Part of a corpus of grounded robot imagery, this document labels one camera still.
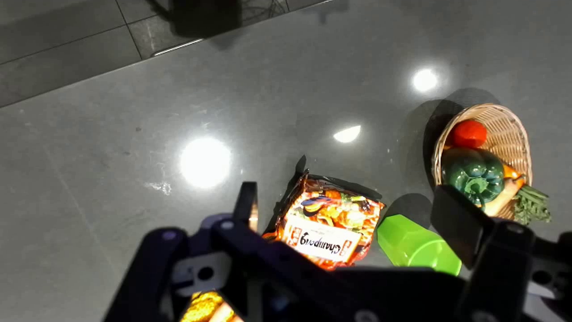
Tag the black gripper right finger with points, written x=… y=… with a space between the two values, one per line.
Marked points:
x=461 y=225

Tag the woven wicker basket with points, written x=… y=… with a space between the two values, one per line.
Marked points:
x=506 y=139

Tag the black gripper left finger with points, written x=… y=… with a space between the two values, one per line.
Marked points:
x=245 y=208

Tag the orange snack packet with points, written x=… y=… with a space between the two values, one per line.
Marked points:
x=325 y=219

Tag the yellow knitted doll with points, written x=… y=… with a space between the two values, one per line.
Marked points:
x=209 y=307

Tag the green toy bell pepper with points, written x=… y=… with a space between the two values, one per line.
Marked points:
x=473 y=174

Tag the green translucent plastic cup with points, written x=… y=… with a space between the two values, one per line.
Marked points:
x=409 y=244

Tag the red toy tomato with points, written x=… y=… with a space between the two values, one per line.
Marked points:
x=468 y=135

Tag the orange toy carrot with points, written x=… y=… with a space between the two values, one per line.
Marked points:
x=518 y=203

